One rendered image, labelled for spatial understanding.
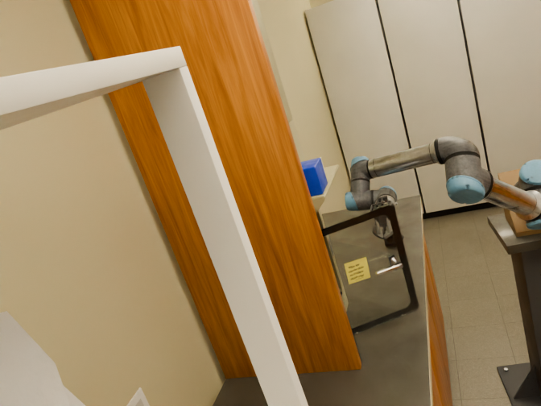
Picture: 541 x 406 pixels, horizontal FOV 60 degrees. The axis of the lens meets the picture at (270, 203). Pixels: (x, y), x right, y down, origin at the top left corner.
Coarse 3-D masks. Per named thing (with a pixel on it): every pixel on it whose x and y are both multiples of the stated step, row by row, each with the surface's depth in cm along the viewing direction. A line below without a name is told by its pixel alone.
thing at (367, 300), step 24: (360, 216) 149; (384, 216) 150; (336, 240) 150; (360, 240) 151; (384, 240) 152; (336, 264) 152; (384, 264) 155; (408, 264) 156; (360, 288) 155; (384, 288) 157; (408, 288) 158; (360, 312) 158; (384, 312) 159; (408, 312) 161
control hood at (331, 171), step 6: (324, 168) 168; (330, 168) 166; (336, 168) 164; (330, 174) 159; (336, 174) 161; (330, 180) 152; (330, 186) 150; (324, 192) 143; (312, 198) 141; (318, 198) 141; (324, 198) 140; (318, 204) 141
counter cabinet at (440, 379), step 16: (432, 272) 284; (432, 288) 259; (432, 304) 237; (432, 320) 220; (432, 336) 204; (432, 352) 191; (432, 368) 179; (432, 384) 168; (448, 384) 234; (448, 400) 216
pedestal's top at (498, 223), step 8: (496, 216) 218; (504, 216) 216; (496, 224) 211; (504, 224) 209; (496, 232) 207; (504, 232) 202; (512, 232) 200; (504, 240) 196; (512, 240) 194; (520, 240) 192; (528, 240) 190; (536, 240) 188; (512, 248) 191; (520, 248) 191; (528, 248) 190; (536, 248) 189
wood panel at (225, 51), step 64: (128, 0) 125; (192, 0) 121; (192, 64) 127; (256, 64) 122; (128, 128) 140; (256, 128) 129; (256, 192) 136; (192, 256) 151; (256, 256) 145; (320, 256) 139; (320, 320) 147
